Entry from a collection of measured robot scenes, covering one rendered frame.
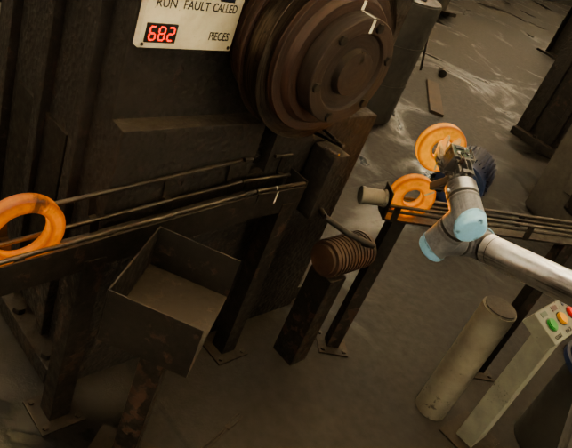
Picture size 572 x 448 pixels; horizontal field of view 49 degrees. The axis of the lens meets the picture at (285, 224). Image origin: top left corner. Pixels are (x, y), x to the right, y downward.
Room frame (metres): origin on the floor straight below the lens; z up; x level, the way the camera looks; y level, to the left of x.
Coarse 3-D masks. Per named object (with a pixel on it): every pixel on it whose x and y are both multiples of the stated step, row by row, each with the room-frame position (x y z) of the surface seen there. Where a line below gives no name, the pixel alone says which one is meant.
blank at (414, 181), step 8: (408, 176) 1.89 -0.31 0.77; (416, 176) 1.89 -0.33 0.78; (424, 176) 1.92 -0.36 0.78; (392, 184) 1.89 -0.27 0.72; (400, 184) 1.87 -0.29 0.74; (408, 184) 1.88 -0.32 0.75; (416, 184) 1.88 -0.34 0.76; (424, 184) 1.89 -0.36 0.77; (400, 192) 1.87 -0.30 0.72; (424, 192) 1.90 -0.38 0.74; (432, 192) 1.91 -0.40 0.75; (392, 200) 1.87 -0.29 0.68; (400, 200) 1.88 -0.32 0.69; (416, 200) 1.92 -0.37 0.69; (424, 200) 1.90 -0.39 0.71; (432, 200) 1.91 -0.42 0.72; (392, 208) 1.87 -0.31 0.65; (424, 208) 1.91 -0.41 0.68; (400, 216) 1.89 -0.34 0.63; (408, 216) 1.89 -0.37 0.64
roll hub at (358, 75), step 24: (336, 24) 1.48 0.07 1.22; (360, 24) 1.50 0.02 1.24; (384, 24) 1.57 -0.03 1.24; (312, 48) 1.45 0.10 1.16; (336, 48) 1.46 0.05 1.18; (360, 48) 1.54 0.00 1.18; (384, 48) 1.60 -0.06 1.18; (312, 72) 1.42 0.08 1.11; (336, 72) 1.49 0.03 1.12; (360, 72) 1.54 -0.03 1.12; (384, 72) 1.64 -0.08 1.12; (312, 96) 1.44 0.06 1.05; (336, 96) 1.53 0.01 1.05; (360, 96) 1.60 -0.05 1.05; (336, 120) 1.55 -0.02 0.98
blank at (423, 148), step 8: (432, 128) 1.86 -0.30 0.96; (440, 128) 1.86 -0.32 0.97; (448, 128) 1.86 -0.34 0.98; (456, 128) 1.88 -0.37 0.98; (424, 136) 1.85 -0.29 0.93; (432, 136) 1.85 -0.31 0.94; (440, 136) 1.86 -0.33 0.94; (456, 136) 1.88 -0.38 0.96; (464, 136) 1.89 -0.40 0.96; (416, 144) 1.86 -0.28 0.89; (424, 144) 1.85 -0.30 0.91; (432, 144) 1.85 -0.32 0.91; (464, 144) 1.89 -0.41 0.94; (416, 152) 1.85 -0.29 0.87; (424, 152) 1.85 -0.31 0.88; (424, 160) 1.85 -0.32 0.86; (432, 160) 1.86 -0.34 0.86; (432, 168) 1.87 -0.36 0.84
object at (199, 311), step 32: (160, 256) 1.18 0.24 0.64; (192, 256) 1.18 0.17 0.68; (224, 256) 1.18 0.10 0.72; (128, 288) 1.05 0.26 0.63; (160, 288) 1.12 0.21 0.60; (192, 288) 1.16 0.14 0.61; (224, 288) 1.18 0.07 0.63; (128, 320) 0.92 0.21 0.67; (160, 320) 0.92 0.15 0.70; (192, 320) 1.06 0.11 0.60; (128, 352) 0.92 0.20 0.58; (160, 352) 0.92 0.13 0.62; (192, 352) 0.92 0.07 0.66; (160, 384) 1.09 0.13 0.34; (128, 416) 1.04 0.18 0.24
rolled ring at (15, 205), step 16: (0, 208) 0.98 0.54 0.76; (16, 208) 0.99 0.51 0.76; (32, 208) 1.02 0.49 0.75; (48, 208) 1.05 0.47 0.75; (0, 224) 0.97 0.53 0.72; (48, 224) 1.07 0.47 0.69; (64, 224) 1.08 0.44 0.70; (48, 240) 1.06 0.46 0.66; (0, 256) 0.98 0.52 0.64; (32, 256) 1.03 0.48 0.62
